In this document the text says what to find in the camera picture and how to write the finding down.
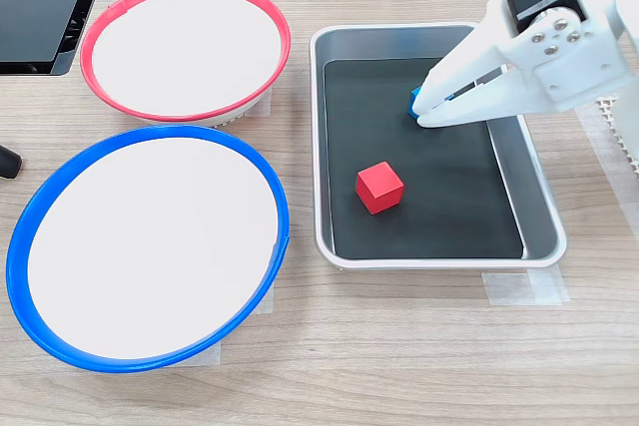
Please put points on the silver metal tray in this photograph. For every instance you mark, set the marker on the silver metal tray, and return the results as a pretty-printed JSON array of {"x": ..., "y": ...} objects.
[{"x": 536, "y": 186}]

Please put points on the red cube block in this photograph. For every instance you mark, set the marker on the red cube block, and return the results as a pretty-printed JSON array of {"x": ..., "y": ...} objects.
[{"x": 379, "y": 189}]

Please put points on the red-rimmed white dish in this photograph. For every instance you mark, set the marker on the red-rimmed white dish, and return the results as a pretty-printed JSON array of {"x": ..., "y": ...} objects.
[{"x": 185, "y": 52}]

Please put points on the white perforated base plate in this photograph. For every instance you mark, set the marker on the white perforated base plate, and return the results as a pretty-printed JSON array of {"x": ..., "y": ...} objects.
[{"x": 605, "y": 107}]

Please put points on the black electronic device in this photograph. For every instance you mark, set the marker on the black electronic device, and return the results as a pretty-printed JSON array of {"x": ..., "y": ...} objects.
[{"x": 40, "y": 12}]

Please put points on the black tray liner mat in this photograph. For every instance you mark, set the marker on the black tray liner mat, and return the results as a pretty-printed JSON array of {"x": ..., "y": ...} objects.
[{"x": 449, "y": 186}]

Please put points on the clear tape strip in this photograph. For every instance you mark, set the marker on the clear tape strip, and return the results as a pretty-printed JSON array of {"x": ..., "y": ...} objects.
[
  {"x": 264, "y": 102},
  {"x": 265, "y": 301},
  {"x": 524, "y": 289},
  {"x": 207, "y": 353}
]

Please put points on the black rounded object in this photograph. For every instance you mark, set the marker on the black rounded object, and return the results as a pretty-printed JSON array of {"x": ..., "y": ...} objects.
[{"x": 9, "y": 161}]

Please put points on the wide clear tape patch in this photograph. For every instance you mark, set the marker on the wide clear tape patch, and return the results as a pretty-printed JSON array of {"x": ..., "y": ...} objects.
[{"x": 609, "y": 186}]

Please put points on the blue cube block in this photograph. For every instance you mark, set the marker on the blue cube block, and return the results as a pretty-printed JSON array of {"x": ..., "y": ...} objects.
[{"x": 411, "y": 106}]

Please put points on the blue-rimmed white dish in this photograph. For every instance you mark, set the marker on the blue-rimmed white dish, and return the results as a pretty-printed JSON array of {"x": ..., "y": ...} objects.
[{"x": 150, "y": 246}]

